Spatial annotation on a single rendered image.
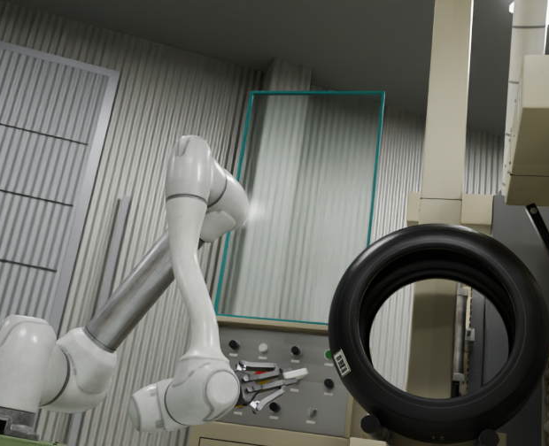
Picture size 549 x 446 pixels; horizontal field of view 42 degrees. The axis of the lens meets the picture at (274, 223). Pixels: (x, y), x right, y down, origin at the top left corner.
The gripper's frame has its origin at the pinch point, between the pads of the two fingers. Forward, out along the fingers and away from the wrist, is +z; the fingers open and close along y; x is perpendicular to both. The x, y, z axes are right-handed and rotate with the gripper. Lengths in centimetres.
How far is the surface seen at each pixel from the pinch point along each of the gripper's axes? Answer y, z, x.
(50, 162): -249, 53, -243
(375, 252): -22.8, 29.1, 14.4
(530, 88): -35, 49, 65
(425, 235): -21, 39, 24
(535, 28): -92, 130, 37
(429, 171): -54, 77, 6
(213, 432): -11, 18, -82
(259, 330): -38, 41, -68
